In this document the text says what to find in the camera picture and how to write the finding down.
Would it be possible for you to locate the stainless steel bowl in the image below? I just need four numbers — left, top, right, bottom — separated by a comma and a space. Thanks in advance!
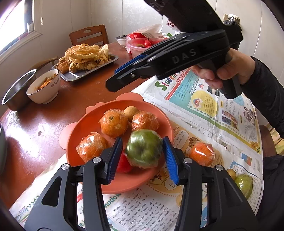
1, 69, 37, 111

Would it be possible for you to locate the metal tray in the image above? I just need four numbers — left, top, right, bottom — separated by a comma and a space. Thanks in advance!
52, 50, 118, 82

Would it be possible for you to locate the orange plastic plate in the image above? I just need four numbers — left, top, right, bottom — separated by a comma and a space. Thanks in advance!
58, 92, 174, 195

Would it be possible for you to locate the decorative flower bunch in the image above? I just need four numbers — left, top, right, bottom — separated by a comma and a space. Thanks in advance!
166, 19, 177, 30

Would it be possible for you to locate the small yellow longan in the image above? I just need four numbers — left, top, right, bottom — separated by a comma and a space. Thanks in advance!
227, 169, 237, 180
124, 106, 139, 122

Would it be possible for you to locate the black sleeve right forearm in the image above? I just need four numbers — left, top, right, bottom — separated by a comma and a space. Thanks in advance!
242, 57, 284, 138

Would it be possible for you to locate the pile of fried food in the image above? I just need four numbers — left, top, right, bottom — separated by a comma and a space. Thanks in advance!
56, 43, 110, 74

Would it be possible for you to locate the pink plastic basin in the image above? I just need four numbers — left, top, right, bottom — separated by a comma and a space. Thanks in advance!
126, 38, 164, 58

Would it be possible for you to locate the person's right hand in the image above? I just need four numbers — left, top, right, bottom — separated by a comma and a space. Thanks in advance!
191, 49, 256, 89

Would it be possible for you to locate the black thermos bottle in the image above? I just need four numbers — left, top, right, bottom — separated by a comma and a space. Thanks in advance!
223, 14, 242, 30

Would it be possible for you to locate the green fruit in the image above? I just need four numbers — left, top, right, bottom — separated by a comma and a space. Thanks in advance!
235, 174, 253, 199
125, 129, 163, 169

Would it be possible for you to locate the bowl of eggs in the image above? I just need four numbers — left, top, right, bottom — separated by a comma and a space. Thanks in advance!
0, 123, 7, 174

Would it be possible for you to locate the right Student English newspaper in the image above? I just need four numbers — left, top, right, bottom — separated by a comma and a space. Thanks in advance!
133, 68, 262, 154

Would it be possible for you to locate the red cherry tomato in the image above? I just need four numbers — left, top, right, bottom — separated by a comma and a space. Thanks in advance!
116, 151, 133, 173

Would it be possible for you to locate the orange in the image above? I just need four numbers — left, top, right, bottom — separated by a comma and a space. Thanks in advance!
76, 132, 109, 163
99, 109, 129, 138
131, 111, 159, 131
188, 141, 215, 166

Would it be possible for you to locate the left newspaper sheet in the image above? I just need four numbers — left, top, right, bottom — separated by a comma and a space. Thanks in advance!
10, 118, 263, 230

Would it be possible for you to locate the white plastic bag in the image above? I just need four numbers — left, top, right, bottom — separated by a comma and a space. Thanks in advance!
134, 24, 164, 39

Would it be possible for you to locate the white ceramic bowl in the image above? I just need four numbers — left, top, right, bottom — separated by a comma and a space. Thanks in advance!
26, 69, 60, 104

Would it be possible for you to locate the wooden chair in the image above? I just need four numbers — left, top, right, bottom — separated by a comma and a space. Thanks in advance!
69, 25, 109, 46

